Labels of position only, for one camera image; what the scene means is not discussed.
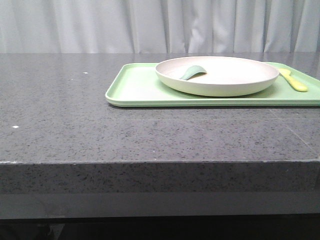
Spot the light green plastic tray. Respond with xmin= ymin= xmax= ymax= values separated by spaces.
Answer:
xmin=105 ymin=62 xmax=320 ymax=108

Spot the pale green plastic spoon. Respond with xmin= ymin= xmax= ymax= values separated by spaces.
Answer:
xmin=179 ymin=65 xmax=207 ymax=81

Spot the white round plate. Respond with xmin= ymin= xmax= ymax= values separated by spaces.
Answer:
xmin=155 ymin=56 xmax=279 ymax=97

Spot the white pleated curtain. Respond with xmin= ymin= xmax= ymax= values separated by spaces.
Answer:
xmin=0 ymin=0 xmax=320 ymax=54

